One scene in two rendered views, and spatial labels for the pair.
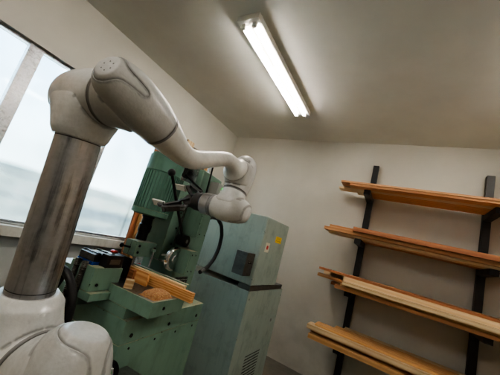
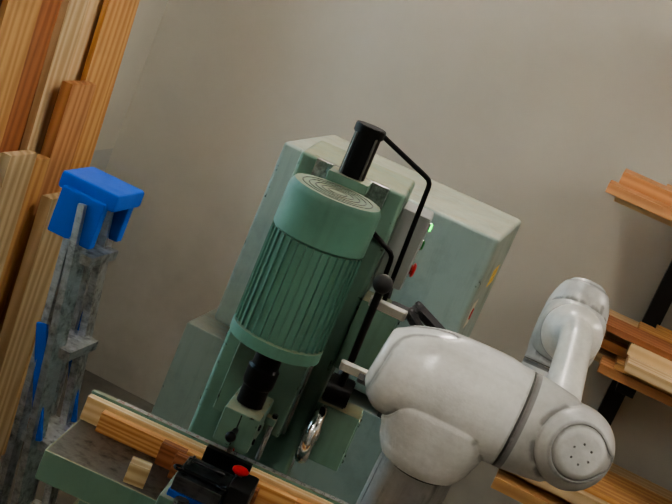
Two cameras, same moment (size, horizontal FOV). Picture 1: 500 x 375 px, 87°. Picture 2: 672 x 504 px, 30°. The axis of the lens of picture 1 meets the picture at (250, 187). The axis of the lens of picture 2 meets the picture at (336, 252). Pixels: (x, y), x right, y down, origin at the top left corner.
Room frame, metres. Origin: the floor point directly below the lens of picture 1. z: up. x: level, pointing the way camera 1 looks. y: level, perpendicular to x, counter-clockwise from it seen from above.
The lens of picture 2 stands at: (-0.74, 1.18, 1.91)
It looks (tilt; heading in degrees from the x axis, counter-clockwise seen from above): 13 degrees down; 339
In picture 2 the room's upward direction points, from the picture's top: 23 degrees clockwise
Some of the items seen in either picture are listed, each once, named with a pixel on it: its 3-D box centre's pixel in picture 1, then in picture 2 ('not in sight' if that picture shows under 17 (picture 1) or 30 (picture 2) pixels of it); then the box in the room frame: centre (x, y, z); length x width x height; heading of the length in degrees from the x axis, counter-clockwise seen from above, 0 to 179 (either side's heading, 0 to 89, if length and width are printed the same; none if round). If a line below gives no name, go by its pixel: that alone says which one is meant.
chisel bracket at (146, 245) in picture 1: (140, 249); (243, 422); (1.34, 0.43, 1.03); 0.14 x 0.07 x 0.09; 156
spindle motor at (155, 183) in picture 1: (159, 186); (305, 270); (1.33, 0.44, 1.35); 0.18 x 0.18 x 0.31
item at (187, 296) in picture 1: (138, 275); (249, 488); (1.30, 0.39, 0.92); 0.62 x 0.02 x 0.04; 66
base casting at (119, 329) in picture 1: (136, 303); not in sight; (1.44, 0.39, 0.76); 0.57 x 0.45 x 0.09; 156
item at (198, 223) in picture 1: (199, 223); (370, 336); (1.46, 0.22, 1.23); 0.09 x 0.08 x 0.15; 156
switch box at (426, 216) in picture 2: (215, 196); (404, 245); (1.56, 0.18, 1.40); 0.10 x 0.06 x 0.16; 156
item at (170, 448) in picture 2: not in sight; (214, 476); (1.31, 0.46, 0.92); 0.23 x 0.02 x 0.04; 66
